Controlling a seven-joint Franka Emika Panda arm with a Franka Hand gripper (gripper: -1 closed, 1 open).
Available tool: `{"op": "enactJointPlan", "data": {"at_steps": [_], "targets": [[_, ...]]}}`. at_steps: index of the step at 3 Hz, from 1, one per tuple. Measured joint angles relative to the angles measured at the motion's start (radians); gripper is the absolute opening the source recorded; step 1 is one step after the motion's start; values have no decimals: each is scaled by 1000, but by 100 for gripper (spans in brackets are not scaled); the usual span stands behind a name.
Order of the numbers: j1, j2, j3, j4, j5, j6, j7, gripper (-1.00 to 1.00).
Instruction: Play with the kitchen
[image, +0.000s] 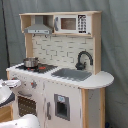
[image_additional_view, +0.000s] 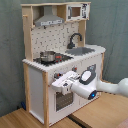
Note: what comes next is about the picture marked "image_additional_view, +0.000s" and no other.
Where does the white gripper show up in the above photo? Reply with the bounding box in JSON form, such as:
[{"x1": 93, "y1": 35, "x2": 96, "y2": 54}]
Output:
[{"x1": 52, "y1": 71, "x2": 80, "y2": 94}]

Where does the white oven door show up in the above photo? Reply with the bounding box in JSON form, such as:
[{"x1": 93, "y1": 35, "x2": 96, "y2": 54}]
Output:
[{"x1": 54, "y1": 88, "x2": 80, "y2": 117}]

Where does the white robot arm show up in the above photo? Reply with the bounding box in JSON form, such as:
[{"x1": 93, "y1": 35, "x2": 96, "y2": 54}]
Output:
[{"x1": 52, "y1": 70, "x2": 128, "y2": 100}]

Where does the wooden toy kitchen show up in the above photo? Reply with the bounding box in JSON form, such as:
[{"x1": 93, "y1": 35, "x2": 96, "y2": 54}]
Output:
[{"x1": 22, "y1": 2, "x2": 105, "y2": 128}]

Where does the left red stove knob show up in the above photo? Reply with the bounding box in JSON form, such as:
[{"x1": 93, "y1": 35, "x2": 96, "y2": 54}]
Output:
[{"x1": 54, "y1": 73, "x2": 60, "y2": 79}]

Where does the red stove knob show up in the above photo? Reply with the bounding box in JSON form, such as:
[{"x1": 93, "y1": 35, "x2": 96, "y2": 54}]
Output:
[
  {"x1": 54, "y1": 73, "x2": 60, "y2": 79},
  {"x1": 71, "y1": 66, "x2": 79, "y2": 73}
]

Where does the right red stove knob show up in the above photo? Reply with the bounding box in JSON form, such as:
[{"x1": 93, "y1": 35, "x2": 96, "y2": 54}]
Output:
[{"x1": 71, "y1": 66, "x2": 79, "y2": 73}]

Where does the black toy stovetop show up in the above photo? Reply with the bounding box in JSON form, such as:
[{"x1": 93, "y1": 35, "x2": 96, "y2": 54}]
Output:
[{"x1": 34, "y1": 53, "x2": 71, "y2": 66}]

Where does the grey ice dispenser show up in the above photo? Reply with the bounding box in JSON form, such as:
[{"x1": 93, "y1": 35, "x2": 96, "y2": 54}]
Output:
[{"x1": 87, "y1": 64, "x2": 96, "y2": 71}]

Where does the silver toy pot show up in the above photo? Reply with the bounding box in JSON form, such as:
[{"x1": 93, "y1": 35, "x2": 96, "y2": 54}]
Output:
[{"x1": 40, "y1": 51, "x2": 55, "y2": 62}]

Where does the grey toy sink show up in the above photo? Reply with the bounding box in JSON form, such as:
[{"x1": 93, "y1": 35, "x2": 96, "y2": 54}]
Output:
[{"x1": 66, "y1": 47, "x2": 94, "y2": 56}]

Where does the black toy faucet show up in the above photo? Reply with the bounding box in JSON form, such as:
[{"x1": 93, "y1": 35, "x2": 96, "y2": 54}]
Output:
[{"x1": 67, "y1": 33, "x2": 83, "y2": 49}]

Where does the grey range hood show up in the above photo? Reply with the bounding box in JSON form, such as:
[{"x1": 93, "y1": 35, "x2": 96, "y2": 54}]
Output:
[{"x1": 35, "y1": 5, "x2": 64, "y2": 27}]

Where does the white toy microwave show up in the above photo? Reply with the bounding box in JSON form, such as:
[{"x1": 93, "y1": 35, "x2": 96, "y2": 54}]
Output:
[{"x1": 66, "y1": 3, "x2": 90, "y2": 21}]

